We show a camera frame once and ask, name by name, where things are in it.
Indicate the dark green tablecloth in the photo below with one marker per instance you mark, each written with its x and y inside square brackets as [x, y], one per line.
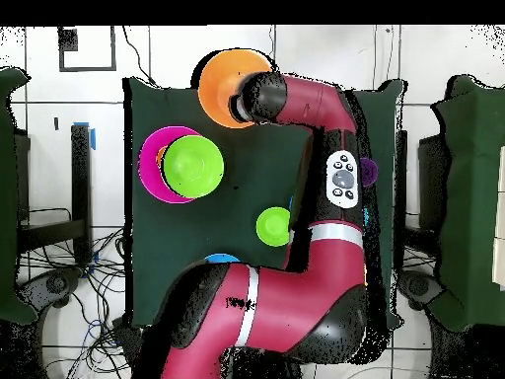
[177, 237]

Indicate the orange cup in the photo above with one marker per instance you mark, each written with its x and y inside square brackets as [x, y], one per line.
[160, 154]

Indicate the black square floor frame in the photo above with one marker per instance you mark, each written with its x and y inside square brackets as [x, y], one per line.
[68, 39]

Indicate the purple cup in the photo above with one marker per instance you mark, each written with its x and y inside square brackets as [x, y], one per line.
[371, 172]

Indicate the medium blue bowl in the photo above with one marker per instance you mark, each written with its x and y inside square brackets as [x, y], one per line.
[221, 258]

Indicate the large pink bowl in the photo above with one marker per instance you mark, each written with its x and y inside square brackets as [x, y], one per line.
[150, 173]

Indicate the blue tape strip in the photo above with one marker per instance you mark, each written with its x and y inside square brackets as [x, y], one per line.
[93, 139]

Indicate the large orange bowl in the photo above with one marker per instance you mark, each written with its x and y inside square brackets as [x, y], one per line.
[215, 87]

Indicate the large green bowl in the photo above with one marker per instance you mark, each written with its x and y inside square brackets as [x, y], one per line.
[193, 166]

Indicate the small green bowl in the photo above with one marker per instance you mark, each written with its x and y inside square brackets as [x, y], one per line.
[272, 227]

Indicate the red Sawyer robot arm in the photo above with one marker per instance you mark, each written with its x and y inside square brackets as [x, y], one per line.
[315, 102]

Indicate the black metal frame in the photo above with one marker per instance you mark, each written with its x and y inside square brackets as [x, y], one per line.
[81, 177]

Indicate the green cloth covered side table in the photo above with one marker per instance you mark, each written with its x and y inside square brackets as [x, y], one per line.
[8, 197]
[473, 197]

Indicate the dark grey chair base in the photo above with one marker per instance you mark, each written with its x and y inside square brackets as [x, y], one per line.
[418, 286]
[51, 286]

